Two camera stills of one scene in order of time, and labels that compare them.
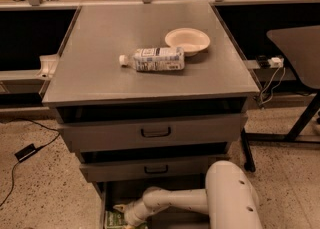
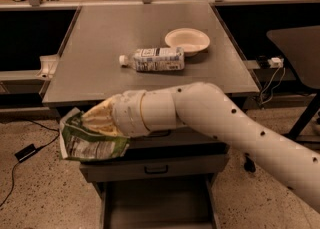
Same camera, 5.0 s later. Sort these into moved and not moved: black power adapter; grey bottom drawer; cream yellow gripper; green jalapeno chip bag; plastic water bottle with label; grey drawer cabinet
Moved: green jalapeno chip bag; cream yellow gripper
Not moved: plastic water bottle with label; grey bottom drawer; grey drawer cabinet; black power adapter
